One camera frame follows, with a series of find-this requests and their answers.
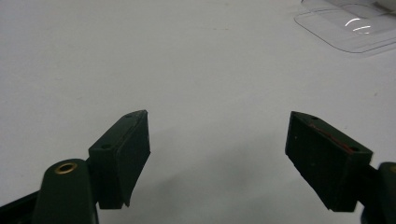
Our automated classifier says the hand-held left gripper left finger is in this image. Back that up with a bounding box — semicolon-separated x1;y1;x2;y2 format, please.
88;109;151;210

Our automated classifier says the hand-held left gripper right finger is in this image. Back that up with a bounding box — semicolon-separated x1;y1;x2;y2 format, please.
284;110;374;213

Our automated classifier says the clear plastic container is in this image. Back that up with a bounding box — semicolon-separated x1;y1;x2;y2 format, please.
293;0;396;54

